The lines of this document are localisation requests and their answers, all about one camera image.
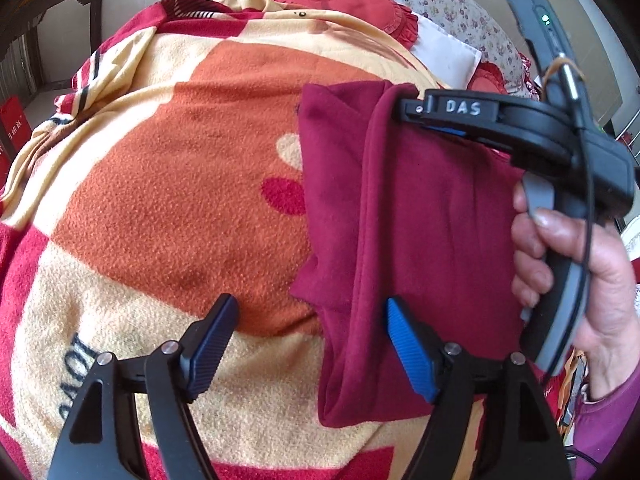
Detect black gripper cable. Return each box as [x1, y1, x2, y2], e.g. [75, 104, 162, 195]
[542, 57, 601, 378]

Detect white pillow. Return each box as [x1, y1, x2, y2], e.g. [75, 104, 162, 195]
[407, 12, 483, 92]

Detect small red ruffled pillow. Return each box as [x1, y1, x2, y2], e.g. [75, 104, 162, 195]
[469, 57, 531, 97]

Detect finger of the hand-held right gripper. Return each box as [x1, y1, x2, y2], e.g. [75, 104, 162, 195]
[398, 89, 531, 162]

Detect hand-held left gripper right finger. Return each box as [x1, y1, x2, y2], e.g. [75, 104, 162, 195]
[382, 296, 573, 480]

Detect person's right forearm purple sleeve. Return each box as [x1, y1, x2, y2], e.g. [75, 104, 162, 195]
[572, 365, 640, 480]

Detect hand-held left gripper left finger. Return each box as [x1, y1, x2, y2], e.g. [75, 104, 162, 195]
[47, 293, 240, 480]

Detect red cardboard box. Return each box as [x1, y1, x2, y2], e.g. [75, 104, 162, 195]
[0, 95, 27, 153]

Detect maroon sweater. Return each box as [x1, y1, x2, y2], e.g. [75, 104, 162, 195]
[289, 80, 551, 428]

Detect person's right hand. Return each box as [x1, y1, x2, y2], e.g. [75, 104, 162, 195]
[511, 180, 638, 401]

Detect red and cream printed blanket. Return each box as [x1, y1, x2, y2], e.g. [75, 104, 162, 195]
[0, 0, 576, 480]

